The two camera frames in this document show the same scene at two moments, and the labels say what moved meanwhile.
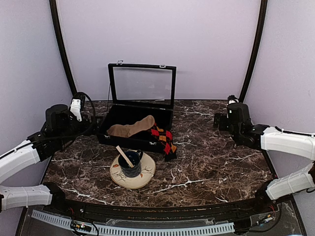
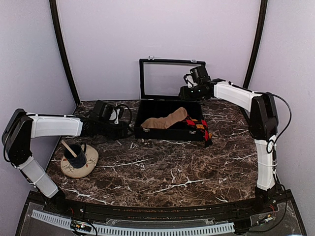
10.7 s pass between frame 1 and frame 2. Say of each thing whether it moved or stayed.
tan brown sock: moved
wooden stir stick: moved
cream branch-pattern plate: moved
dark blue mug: moved
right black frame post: stayed
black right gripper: moved
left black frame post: stayed
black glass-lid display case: moved
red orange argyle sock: moved
